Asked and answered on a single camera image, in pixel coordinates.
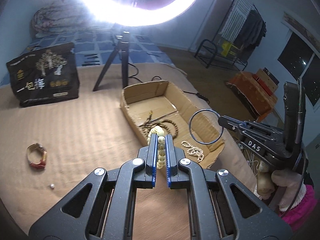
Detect thin blue bangle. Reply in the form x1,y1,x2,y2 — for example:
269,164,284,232
188,108,224,145

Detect white pearl necklace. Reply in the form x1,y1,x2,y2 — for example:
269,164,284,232
181,140,205,163

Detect pale jade bead bracelet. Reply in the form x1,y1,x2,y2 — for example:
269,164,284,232
147,126,166,170

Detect dark wooden bead bracelet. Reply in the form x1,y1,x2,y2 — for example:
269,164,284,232
138,109,180,139

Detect gloved right hand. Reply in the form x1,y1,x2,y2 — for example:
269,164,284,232
254,161,306,212

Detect orange wooden stool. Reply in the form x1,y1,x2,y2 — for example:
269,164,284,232
226,71,278,122

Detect gold watch red band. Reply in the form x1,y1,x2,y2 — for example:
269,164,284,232
26,142,47,171

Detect brown cardboard box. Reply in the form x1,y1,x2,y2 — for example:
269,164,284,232
120,81,225,168

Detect black tripod stand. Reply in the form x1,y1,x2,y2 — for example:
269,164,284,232
92,29,131,92

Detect black plum snack bag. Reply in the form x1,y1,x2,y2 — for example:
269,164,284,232
7,42,80,107

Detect folded floral quilt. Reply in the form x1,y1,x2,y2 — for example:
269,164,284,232
31,0,93,35

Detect white ring light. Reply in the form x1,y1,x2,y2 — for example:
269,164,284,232
77,0,203,27

